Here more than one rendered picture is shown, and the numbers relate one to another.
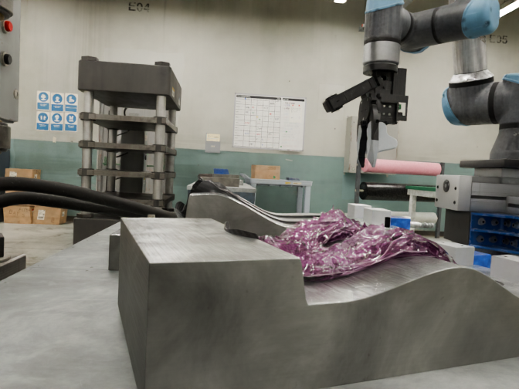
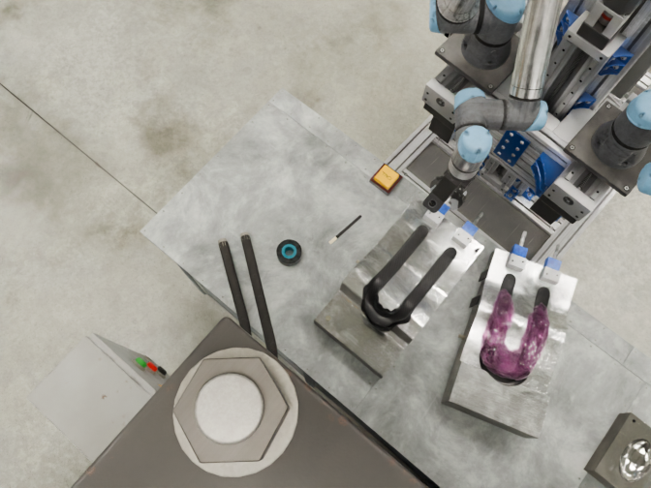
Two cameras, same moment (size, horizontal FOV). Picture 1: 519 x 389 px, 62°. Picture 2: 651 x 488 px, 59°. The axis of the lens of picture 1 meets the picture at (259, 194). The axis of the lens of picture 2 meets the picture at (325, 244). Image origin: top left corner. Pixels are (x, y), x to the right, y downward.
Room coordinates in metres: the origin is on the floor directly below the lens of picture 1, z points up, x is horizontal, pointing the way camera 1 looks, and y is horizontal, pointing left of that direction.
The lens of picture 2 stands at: (0.73, 0.48, 2.56)
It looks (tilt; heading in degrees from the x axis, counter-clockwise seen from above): 72 degrees down; 313
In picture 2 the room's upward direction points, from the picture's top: 2 degrees clockwise
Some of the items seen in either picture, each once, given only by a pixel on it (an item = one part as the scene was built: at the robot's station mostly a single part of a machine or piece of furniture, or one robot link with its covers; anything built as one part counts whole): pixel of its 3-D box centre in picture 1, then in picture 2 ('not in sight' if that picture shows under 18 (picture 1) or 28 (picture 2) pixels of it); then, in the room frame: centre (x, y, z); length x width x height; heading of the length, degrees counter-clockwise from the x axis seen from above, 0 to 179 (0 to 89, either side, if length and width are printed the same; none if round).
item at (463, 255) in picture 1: (474, 261); (519, 250); (0.67, -0.34, 0.86); 0.13 x 0.05 x 0.05; 112
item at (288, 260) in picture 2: not in sight; (289, 253); (1.18, 0.16, 0.82); 0.08 x 0.08 x 0.04
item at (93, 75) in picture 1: (135, 160); not in sight; (5.23, 1.51, 1.03); 1.54 x 0.94 x 2.06; 5
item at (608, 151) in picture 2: not in sight; (626, 137); (0.67, -0.71, 1.09); 0.15 x 0.15 x 0.10
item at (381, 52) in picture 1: (380, 57); (463, 163); (0.93, -0.24, 1.23); 0.08 x 0.08 x 0.05
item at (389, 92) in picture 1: (381, 96); (458, 175); (0.93, -0.25, 1.15); 0.09 x 0.08 x 0.12; 95
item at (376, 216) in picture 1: (400, 224); (470, 228); (0.82, -0.27, 0.89); 0.13 x 0.05 x 0.05; 95
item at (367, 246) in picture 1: (349, 241); (515, 334); (0.52, -0.11, 0.90); 0.26 x 0.18 x 0.08; 112
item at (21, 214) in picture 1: (36, 196); not in sight; (6.69, 3.45, 0.42); 0.86 x 0.33 x 0.83; 95
